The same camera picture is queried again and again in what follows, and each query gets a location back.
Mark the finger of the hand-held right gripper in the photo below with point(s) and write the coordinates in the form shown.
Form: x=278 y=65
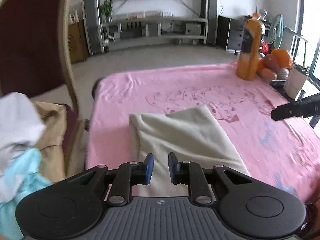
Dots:
x=295 y=108

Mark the pale fruit in foam net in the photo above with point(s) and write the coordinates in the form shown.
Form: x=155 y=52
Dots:
x=283 y=74

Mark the small white fan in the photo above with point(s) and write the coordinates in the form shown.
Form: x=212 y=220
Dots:
x=262 y=14

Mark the grey subwoofer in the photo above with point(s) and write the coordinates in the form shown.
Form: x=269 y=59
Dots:
x=193 y=28

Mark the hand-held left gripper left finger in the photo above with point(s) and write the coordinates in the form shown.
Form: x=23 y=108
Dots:
x=149 y=167

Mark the tall grey floor speaker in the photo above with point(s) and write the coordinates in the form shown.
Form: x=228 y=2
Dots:
x=92 y=25
x=209 y=17

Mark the small silver speaker box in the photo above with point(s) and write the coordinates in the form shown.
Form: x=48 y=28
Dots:
x=153 y=29

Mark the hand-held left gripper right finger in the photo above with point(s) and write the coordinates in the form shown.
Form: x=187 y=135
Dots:
x=172 y=167

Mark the potted green houseplant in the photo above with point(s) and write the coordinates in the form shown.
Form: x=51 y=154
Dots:
x=107 y=7

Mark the black drawer cabinet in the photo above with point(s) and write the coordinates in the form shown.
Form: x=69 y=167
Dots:
x=228 y=33

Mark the green standing fan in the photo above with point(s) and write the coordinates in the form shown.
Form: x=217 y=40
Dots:
x=277 y=30

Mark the grey television stand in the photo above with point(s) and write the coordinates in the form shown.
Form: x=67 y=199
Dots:
x=155 y=20

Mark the brown wooden cabinet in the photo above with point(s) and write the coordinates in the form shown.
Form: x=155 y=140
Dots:
x=77 y=42

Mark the small orange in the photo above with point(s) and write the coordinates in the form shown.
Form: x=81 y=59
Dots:
x=260 y=65

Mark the large window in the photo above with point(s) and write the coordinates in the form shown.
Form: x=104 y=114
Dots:
x=312 y=30

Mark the orange juice bottle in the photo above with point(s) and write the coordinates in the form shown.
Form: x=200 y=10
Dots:
x=250 y=60

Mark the white kettle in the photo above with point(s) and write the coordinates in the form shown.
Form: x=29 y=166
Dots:
x=74 y=17

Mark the orange-red persimmon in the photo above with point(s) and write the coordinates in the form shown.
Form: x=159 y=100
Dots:
x=267 y=73

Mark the white lidded cup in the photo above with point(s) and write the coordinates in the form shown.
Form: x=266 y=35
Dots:
x=295 y=82

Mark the white garment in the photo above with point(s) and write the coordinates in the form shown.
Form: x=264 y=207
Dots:
x=17 y=120

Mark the dark metal fruit tray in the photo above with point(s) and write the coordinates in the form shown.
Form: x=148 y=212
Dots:
x=277 y=82

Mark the red apple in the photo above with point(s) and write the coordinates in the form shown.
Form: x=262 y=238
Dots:
x=270 y=62

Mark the pink printed blanket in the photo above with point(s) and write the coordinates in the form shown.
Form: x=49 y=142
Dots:
x=150 y=87

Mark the light blue garment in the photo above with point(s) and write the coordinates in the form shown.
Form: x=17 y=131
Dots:
x=27 y=177

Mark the beige sweater with grey-blue cuffs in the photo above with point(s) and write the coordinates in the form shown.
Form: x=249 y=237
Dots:
x=187 y=140

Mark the maroon chair with gold frame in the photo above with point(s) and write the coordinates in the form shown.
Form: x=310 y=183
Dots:
x=30 y=42

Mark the tan garment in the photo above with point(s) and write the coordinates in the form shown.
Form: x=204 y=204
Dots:
x=52 y=130

